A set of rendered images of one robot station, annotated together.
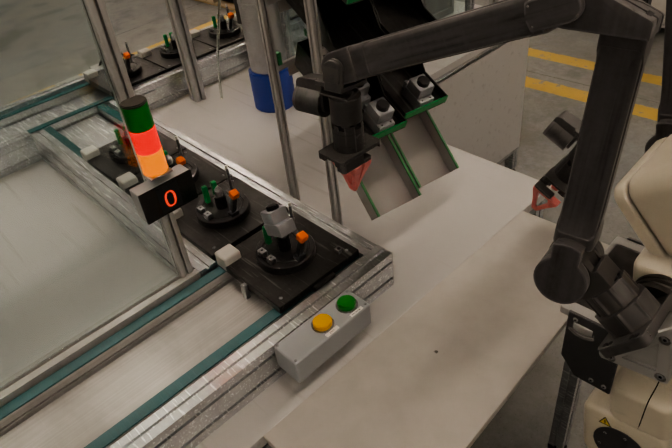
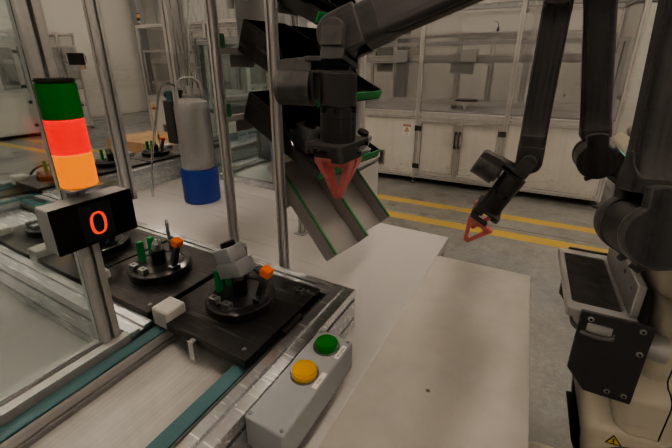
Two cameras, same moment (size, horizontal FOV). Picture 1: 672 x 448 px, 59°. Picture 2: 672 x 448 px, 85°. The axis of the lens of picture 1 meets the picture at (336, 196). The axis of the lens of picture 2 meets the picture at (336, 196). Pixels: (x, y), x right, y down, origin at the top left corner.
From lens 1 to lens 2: 62 cm
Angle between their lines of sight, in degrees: 24
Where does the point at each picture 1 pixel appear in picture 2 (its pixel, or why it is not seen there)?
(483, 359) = (480, 390)
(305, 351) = (291, 414)
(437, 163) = (369, 214)
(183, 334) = (101, 423)
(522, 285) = (472, 312)
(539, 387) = not seen: hidden behind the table
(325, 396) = not seen: outside the picture
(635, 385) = (647, 389)
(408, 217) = (345, 268)
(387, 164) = (332, 211)
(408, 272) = (364, 313)
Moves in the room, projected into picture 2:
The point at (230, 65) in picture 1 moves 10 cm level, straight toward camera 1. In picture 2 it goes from (160, 176) to (162, 181)
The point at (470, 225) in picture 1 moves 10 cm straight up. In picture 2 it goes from (401, 269) to (403, 239)
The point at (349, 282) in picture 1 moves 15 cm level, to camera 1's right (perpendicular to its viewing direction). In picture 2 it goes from (320, 322) to (389, 305)
